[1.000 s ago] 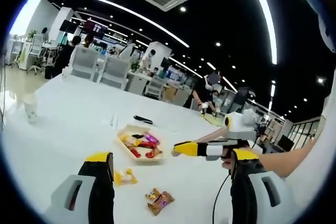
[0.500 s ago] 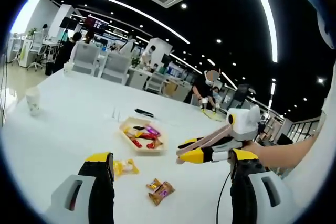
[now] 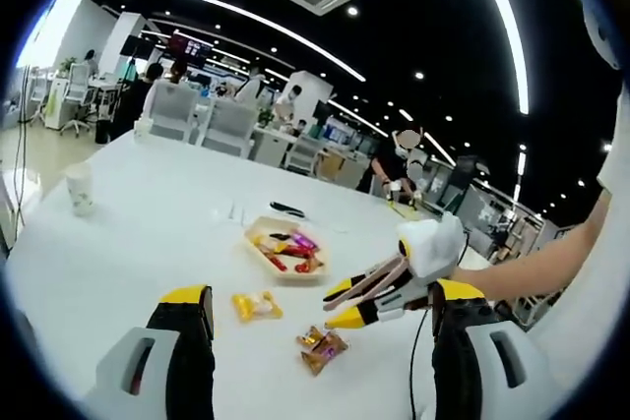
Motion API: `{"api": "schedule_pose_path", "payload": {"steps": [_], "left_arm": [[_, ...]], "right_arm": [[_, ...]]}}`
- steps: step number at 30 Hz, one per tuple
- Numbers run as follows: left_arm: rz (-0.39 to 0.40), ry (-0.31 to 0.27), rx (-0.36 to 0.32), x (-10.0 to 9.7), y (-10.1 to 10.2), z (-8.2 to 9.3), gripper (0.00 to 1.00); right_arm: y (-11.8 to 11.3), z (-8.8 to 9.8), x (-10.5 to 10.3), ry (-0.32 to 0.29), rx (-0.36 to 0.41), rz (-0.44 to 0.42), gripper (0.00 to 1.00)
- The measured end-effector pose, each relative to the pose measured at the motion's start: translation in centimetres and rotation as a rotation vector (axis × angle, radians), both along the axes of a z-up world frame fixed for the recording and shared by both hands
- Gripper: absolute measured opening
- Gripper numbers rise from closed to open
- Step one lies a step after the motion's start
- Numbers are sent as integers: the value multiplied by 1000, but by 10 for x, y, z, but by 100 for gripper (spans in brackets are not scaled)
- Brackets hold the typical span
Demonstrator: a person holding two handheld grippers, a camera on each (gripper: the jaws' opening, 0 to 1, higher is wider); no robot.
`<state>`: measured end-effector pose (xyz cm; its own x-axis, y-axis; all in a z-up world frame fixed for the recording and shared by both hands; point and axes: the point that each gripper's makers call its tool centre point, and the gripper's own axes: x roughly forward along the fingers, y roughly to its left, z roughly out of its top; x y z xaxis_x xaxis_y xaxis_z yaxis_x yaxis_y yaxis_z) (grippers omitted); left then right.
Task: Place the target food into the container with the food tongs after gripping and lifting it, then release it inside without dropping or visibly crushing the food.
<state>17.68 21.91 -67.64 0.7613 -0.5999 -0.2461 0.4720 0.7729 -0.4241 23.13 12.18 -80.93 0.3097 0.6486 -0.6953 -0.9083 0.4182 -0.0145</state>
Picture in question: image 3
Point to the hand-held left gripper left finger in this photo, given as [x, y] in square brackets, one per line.
[187, 366]

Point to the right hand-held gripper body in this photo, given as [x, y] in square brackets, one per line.
[435, 248]

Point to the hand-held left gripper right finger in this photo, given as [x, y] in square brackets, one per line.
[458, 366]

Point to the small orange brown food packet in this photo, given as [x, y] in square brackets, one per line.
[310, 336]

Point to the long brown red food bar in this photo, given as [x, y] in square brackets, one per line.
[278, 262]

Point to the beige hexagonal container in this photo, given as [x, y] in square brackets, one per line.
[253, 233]

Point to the black monitor on tripod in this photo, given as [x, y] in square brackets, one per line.
[467, 169]

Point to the person's white shirt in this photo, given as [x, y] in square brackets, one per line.
[590, 331]

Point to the potted green plant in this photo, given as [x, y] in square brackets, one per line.
[68, 64]
[266, 116]

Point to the printed paper cup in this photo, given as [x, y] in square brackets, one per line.
[79, 191]

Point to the long ceiling light strip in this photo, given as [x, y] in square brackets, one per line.
[512, 31]
[295, 39]

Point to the white chest-worn device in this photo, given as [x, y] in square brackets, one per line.
[603, 36]

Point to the hanging red display screen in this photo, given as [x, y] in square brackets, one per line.
[192, 46]

